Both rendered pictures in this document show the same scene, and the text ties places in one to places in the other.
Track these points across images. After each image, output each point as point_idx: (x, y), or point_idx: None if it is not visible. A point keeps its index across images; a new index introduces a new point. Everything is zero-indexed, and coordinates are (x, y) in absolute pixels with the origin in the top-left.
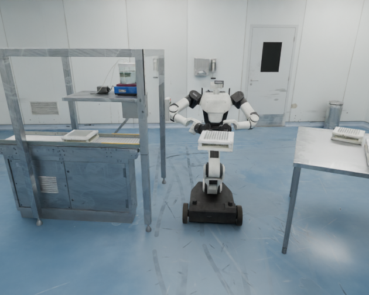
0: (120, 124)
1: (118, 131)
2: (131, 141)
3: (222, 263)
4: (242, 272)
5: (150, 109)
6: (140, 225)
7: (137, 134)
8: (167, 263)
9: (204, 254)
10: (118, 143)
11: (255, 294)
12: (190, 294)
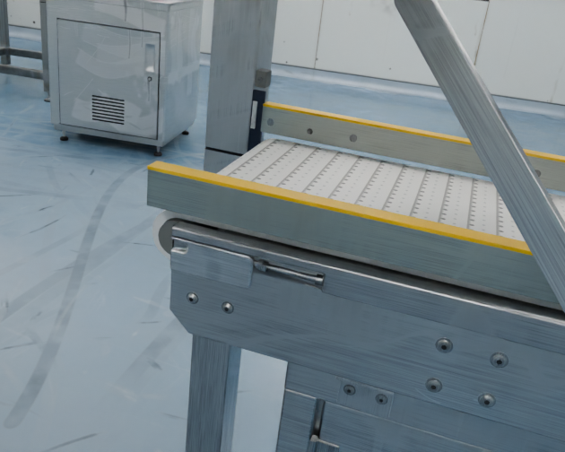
0: (517, 148)
1: None
2: (324, 192)
3: (14, 356)
4: None
5: None
6: None
7: (250, 184)
8: (179, 397)
9: (43, 393)
10: (424, 133)
11: (17, 289)
12: (158, 321)
